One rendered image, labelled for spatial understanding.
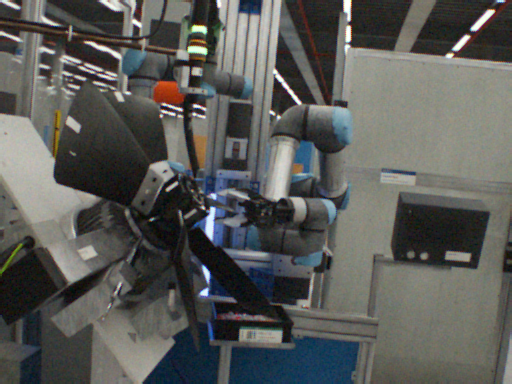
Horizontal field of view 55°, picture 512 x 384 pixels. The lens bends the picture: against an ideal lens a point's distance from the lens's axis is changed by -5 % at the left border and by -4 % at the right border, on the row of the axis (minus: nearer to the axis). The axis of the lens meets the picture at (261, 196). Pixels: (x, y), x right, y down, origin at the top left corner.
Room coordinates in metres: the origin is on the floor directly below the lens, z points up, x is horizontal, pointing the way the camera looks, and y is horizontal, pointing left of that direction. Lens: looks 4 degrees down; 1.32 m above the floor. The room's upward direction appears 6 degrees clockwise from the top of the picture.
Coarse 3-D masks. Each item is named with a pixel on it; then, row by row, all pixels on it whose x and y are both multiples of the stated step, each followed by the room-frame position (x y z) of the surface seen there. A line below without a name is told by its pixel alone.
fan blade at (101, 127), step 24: (96, 96) 0.97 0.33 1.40; (96, 120) 0.95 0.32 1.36; (120, 120) 1.01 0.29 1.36; (72, 144) 0.89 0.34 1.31; (96, 144) 0.94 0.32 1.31; (120, 144) 1.00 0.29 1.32; (72, 168) 0.89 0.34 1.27; (96, 168) 0.94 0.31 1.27; (120, 168) 1.00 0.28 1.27; (144, 168) 1.05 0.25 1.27; (96, 192) 0.95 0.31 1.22; (120, 192) 1.01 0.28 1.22
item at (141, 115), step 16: (112, 96) 1.27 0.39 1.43; (128, 96) 1.30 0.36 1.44; (128, 112) 1.26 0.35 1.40; (144, 112) 1.29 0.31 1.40; (128, 128) 1.23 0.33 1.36; (144, 128) 1.25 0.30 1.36; (160, 128) 1.28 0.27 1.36; (144, 144) 1.22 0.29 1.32; (160, 144) 1.24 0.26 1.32; (160, 160) 1.21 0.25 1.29
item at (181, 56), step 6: (180, 54) 1.21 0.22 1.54; (186, 54) 1.22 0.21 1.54; (180, 60) 1.21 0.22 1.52; (186, 60) 1.22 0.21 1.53; (174, 66) 1.23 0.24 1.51; (180, 66) 1.22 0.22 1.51; (186, 66) 1.22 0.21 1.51; (180, 72) 1.23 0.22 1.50; (186, 72) 1.22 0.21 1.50; (180, 78) 1.22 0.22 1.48; (186, 78) 1.22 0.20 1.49; (180, 84) 1.22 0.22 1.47; (186, 84) 1.22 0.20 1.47; (180, 90) 1.23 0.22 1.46; (186, 90) 1.22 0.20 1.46; (192, 90) 1.21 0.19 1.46; (198, 90) 1.22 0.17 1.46; (204, 90) 1.23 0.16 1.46
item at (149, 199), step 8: (152, 176) 1.09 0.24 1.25; (160, 176) 1.11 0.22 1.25; (144, 184) 1.07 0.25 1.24; (152, 184) 1.09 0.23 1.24; (160, 184) 1.11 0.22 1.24; (144, 192) 1.07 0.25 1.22; (152, 192) 1.09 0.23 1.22; (136, 200) 1.06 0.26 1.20; (144, 200) 1.08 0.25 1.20; (152, 200) 1.10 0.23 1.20; (136, 208) 1.06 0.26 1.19; (144, 208) 1.08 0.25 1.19
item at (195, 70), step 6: (192, 60) 1.23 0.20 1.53; (198, 60) 1.23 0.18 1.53; (192, 66) 1.23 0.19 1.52; (198, 66) 1.23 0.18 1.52; (192, 72) 1.23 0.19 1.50; (198, 72) 1.23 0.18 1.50; (192, 78) 1.23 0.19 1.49; (198, 78) 1.24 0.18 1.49; (192, 84) 1.23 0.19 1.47; (198, 84) 1.24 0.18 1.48; (192, 96) 1.24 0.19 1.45; (192, 102) 1.24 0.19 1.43
